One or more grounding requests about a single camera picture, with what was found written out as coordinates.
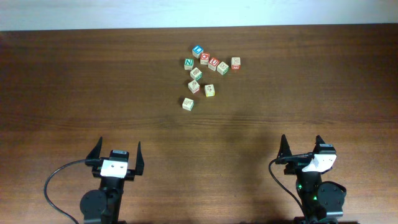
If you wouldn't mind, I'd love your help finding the green N wooden block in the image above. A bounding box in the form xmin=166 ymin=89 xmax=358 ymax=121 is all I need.
xmin=184 ymin=58 xmax=194 ymax=70

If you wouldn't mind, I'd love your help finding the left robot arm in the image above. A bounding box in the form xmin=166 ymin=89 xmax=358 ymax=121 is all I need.
xmin=80 ymin=138 xmax=144 ymax=224

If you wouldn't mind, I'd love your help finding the red U wooden block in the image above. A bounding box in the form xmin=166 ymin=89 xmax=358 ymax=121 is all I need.
xmin=208 ymin=57 xmax=220 ymax=71

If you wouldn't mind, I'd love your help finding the red picture wooden block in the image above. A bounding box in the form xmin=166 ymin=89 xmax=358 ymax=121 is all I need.
xmin=188 ymin=80 xmax=200 ymax=94

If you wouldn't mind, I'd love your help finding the green picture wooden block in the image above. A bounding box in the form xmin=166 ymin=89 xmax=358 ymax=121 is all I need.
xmin=190 ymin=67 xmax=203 ymax=81

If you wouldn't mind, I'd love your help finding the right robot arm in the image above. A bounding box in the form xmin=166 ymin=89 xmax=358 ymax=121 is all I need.
xmin=270 ymin=134 xmax=347 ymax=224

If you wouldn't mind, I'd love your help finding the plain picture wooden block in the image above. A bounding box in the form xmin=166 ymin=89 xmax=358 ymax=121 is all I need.
xmin=182 ymin=98 xmax=194 ymax=111

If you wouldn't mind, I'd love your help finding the red C wooden block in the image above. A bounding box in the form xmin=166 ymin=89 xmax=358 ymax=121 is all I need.
xmin=200 ymin=52 xmax=210 ymax=65

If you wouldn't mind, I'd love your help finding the yellow picture wooden block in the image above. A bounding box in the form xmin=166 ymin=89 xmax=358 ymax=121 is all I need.
xmin=204 ymin=84 xmax=215 ymax=97

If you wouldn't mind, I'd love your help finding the red edged picture block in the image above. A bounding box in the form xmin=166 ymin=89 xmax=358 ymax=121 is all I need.
xmin=231 ymin=57 xmax=241 ymax=70

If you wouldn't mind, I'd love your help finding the green edged picture block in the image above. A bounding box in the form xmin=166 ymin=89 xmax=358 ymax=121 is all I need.
xmin=216 ymin=62 xmax=229 ymax=75

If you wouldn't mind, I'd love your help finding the blue L wooden block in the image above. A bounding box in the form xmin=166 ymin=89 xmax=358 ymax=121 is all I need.
xmin=192 ymin=45 xmax=203 ymax=58

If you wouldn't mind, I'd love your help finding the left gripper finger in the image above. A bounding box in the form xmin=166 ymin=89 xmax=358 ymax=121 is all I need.
xmin=85 ymin=137 xmax=103 ymax=166
xmin=135 ymin=142 xmax=144 ymax=175

